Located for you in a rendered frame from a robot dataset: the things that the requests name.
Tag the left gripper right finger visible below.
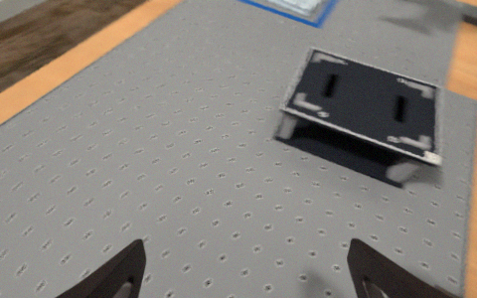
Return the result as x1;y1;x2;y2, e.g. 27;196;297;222
347;238;453;298

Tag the blue tape rectangle outline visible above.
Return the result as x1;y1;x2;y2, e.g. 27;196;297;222
236;0;332;28

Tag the grey perforated base plate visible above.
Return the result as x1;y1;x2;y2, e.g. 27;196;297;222
0;0;477;298

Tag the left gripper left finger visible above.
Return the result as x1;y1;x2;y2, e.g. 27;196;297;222
55;239;147;298

